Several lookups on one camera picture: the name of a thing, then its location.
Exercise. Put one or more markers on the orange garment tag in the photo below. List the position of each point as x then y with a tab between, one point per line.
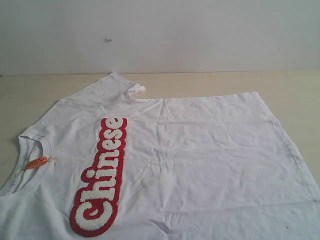
38	162

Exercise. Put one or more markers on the white t-shirt red lettering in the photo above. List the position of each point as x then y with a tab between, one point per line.
121	168

